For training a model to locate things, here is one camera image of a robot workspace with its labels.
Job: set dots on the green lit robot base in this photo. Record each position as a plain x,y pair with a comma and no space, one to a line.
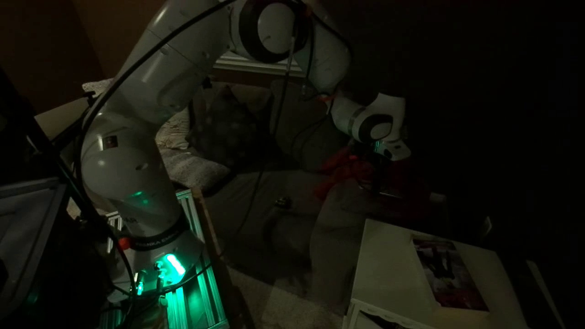
183,294

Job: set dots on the grey couch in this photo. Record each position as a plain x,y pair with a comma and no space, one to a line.
256,202

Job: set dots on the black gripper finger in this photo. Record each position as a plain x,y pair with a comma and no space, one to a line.
386,175
373,175

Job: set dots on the red round button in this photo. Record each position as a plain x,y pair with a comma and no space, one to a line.
124,244

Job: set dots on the dark patterned pillow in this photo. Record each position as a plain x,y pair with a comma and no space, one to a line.
225,129

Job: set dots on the white pillow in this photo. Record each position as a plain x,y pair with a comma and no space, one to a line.
183,158

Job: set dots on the red cloth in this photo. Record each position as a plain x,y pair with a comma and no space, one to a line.
348,167

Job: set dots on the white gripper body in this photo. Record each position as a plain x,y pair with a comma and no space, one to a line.
395,149

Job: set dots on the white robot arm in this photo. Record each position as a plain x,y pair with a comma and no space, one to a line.
139,92

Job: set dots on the white window frame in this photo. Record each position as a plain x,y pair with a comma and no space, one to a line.
256,63

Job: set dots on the dark monitor screen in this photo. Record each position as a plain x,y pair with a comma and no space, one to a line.
24,239

